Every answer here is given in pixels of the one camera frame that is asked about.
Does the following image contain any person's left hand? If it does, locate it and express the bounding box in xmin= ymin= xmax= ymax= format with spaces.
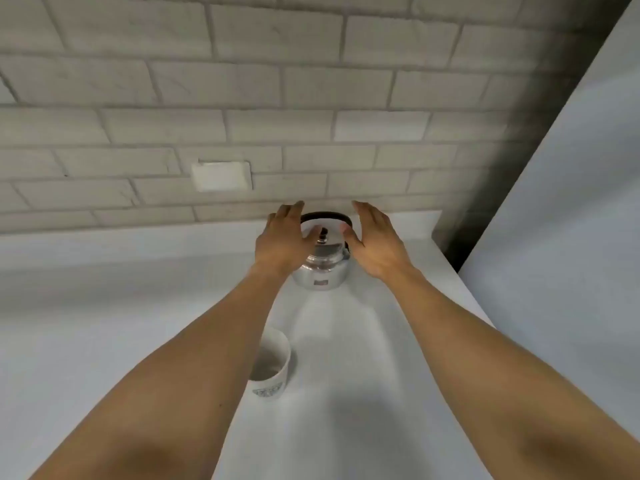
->
xmin=254 ymin=201 xmax=326 ymax=278

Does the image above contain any person's right hand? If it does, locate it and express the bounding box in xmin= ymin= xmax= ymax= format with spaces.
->
xmin=341 ymin=201 xmax=416 ymax=283

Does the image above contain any person's left forearm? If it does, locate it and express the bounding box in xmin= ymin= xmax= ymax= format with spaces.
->
xmin=29 ymin=264 xmax=300 ymax=480

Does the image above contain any person's right forearm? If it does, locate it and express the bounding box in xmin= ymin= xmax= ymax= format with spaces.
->
xmin=381 ymin=267 xmax=640 ymax=480

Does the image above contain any white paper cup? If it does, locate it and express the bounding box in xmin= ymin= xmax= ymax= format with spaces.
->
xmin=248 ymin=327 xmax=293 ymax=402

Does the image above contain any steel kettle with black handle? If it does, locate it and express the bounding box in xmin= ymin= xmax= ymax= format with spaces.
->
xmin=291 ymin=211 xmax=354 ymax=292

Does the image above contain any white wall outlet plate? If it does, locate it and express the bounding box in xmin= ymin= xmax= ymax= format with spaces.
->
xmin=191 ymin=160 xmax=253 ymax=193

